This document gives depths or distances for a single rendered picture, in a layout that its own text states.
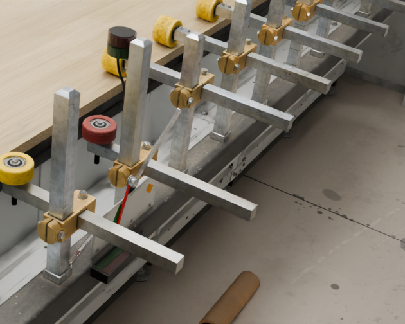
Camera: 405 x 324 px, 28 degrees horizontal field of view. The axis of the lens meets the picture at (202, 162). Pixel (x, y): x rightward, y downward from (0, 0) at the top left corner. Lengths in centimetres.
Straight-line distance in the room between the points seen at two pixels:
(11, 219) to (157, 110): 64
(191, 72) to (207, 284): 111
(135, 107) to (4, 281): 49
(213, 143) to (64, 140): 81
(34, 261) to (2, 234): 10
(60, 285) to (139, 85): 45
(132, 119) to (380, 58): 281
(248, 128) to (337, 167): 132
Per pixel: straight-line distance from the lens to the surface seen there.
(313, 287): 296
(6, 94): 200
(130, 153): 180
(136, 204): 190
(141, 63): 169
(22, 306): 170
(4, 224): 190
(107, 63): 209
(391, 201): 353
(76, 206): 168
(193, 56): 192
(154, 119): 236
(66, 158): 156
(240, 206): 176
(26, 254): 194
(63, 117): 152
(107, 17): 246
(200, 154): 221
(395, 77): 444
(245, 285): 277
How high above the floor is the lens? 187
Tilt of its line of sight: 32 degrees down
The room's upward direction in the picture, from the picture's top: 9 degrees clockwise
